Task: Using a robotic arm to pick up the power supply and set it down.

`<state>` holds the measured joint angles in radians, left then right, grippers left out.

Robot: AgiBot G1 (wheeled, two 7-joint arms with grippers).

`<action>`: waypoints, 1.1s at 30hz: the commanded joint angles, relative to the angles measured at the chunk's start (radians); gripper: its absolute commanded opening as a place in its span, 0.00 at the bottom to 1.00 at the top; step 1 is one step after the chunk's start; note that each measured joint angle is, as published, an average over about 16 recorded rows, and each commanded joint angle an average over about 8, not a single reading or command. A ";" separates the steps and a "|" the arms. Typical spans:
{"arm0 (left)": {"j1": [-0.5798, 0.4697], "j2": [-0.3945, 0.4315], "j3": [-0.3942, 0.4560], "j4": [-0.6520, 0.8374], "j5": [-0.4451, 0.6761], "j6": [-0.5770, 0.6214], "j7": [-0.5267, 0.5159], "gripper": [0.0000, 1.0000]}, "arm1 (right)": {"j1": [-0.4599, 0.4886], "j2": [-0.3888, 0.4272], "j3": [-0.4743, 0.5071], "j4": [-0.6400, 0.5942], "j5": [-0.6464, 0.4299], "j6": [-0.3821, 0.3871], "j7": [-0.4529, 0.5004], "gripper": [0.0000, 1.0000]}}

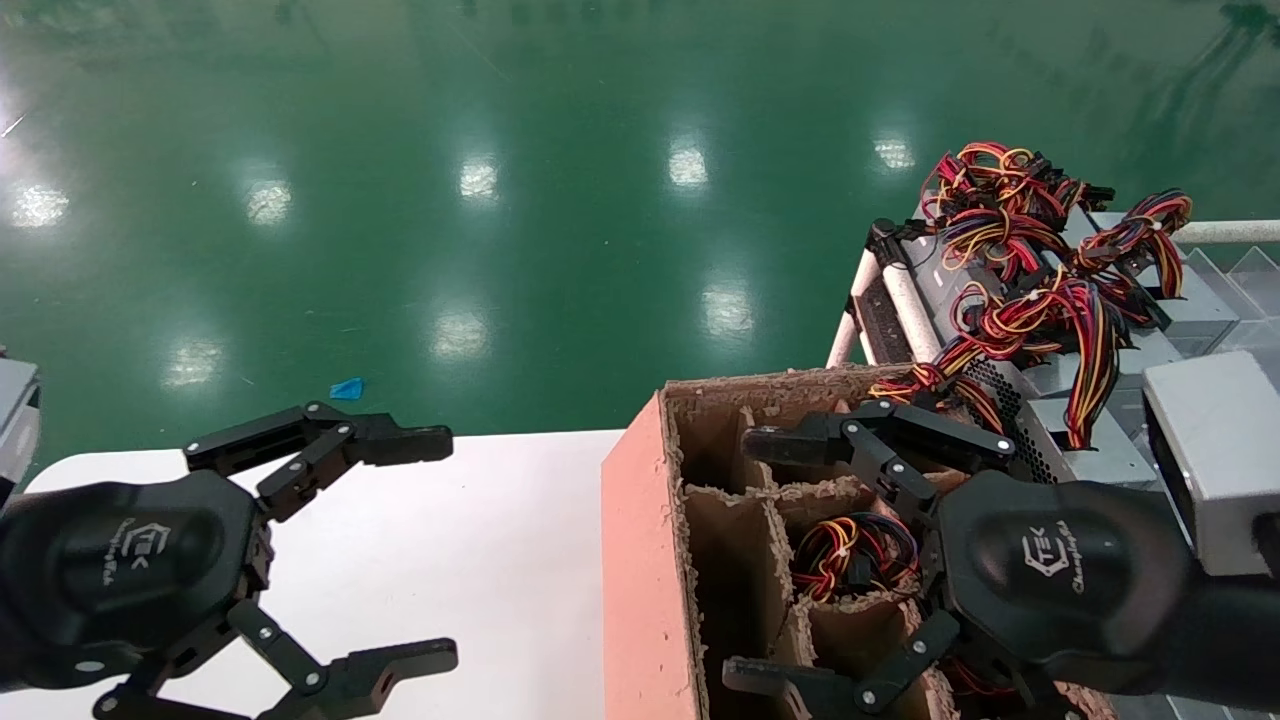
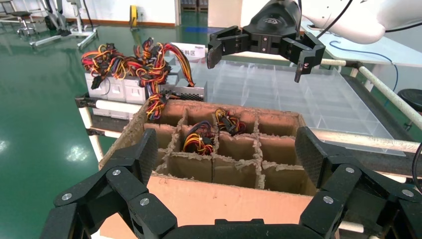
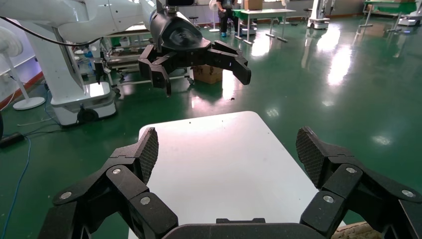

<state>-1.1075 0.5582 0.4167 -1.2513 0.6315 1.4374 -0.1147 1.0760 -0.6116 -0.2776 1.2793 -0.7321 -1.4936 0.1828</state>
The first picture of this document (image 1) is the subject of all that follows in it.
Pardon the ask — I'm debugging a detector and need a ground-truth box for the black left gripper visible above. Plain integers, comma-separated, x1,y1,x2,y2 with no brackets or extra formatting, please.
0,470,276,691

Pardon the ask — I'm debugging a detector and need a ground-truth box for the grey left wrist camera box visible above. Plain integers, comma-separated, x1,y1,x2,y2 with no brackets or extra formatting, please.
0,355,43,501

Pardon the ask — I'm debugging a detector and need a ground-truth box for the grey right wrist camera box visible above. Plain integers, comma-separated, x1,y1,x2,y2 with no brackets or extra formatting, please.
1143,350,1280,577

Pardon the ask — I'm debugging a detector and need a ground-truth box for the multicoloured wire bundle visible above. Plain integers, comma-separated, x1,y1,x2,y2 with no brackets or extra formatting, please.
1075,190,1193,301
920,142,1116,236
866,270,1133,451
935,208,1076,286

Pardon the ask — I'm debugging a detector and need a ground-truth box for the brown cardboard divider box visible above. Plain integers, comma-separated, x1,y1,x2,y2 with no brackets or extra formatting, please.
602,365,1121,720

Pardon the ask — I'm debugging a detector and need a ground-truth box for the black pipe joint connector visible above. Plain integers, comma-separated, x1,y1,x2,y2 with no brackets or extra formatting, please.
866,218,931,269

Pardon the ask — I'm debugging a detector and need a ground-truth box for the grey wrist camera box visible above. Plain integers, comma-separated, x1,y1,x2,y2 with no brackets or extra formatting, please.
0,355,43,501
1143,350,1280,577

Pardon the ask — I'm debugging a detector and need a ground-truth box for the black roller track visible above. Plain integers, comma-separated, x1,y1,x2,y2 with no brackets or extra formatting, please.
855,275,916,364

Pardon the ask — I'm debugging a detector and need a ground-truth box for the white rack pipe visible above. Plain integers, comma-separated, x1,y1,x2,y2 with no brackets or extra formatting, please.
828,250,881,368
1175,220,1280,245
880,260,943,363

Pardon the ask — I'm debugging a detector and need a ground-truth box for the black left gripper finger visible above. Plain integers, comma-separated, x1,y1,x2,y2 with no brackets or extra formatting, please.
95,600,459,720
183,402,454,521

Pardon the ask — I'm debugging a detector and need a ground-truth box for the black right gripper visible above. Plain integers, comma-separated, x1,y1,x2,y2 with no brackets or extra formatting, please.
722,398,1201,720

